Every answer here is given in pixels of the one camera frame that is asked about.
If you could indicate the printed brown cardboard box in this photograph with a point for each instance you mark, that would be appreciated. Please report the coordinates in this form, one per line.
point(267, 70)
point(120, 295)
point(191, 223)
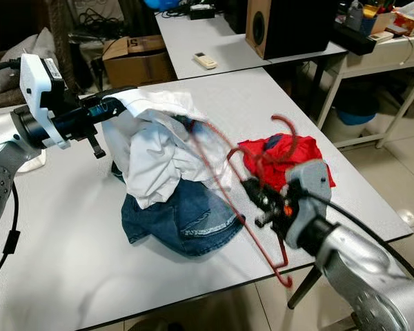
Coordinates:
point(138, 69)

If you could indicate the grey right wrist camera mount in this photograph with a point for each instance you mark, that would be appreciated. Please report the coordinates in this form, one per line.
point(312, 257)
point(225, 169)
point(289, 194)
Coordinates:
point(307, 183)

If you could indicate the white t-shirt black print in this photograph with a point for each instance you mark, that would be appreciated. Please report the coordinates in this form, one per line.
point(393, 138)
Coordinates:
point(152, 158)

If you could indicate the blue denim jacket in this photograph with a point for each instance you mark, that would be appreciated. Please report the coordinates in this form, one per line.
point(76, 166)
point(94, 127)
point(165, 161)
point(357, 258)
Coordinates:
point(186, 221)

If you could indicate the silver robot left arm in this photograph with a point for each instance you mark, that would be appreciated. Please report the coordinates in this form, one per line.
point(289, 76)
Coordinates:
point(0, 172)

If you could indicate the black soundbar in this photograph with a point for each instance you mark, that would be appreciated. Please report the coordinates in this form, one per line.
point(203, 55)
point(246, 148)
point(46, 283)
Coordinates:
point(355, 40)

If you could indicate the red plastic hanger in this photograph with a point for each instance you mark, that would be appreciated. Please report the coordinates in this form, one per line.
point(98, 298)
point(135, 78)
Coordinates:
point(284, 281)

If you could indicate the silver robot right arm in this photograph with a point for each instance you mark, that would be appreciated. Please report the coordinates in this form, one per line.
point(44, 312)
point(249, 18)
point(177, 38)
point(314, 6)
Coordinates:
point(366, 276)

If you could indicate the white side table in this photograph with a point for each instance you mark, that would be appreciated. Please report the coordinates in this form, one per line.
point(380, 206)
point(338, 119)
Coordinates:
point(393, 55)

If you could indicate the white bin blue lid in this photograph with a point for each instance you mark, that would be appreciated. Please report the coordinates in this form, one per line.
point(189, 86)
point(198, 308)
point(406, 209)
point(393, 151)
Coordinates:
point(359, 116)

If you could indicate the dark brown sofa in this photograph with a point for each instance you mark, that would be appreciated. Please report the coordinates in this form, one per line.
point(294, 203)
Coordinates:
point(14, 21)

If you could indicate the grey pillow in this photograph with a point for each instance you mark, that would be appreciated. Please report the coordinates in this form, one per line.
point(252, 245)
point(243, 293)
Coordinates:
point(10, 65)
point(43, 43)

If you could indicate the blue box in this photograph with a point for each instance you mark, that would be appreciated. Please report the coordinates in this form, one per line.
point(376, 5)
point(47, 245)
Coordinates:
point(372, 19)

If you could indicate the black wooden speaker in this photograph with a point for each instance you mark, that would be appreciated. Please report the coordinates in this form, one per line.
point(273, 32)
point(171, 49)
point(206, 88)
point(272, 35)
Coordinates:
point(297, 27)

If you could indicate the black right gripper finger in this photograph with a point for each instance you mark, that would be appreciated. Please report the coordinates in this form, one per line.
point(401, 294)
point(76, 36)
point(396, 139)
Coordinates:
point(258, 183)
point(250, 192)

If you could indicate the grey-white desk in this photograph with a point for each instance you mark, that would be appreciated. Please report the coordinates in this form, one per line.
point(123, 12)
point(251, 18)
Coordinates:
point(179, 34)

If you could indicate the grey-white work table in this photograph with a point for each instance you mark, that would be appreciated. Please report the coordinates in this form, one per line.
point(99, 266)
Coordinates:
point(96, 276)

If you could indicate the red crumpled garment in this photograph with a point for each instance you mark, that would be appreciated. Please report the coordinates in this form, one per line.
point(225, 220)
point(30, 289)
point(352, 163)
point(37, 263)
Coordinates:
point(297, 148)

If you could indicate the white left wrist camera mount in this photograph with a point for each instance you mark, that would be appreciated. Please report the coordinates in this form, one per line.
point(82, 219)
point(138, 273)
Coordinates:
point(38, 89)

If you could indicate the yellow red snack box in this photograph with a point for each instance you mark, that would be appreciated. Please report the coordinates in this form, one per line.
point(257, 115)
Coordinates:
point(410, 17)

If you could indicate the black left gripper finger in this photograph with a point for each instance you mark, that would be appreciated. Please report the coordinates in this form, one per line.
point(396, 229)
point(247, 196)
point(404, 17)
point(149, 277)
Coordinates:
point(107, 109)
point(114, 95)

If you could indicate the cream remote control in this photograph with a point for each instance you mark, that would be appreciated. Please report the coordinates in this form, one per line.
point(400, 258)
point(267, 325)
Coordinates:
point(205, 61)

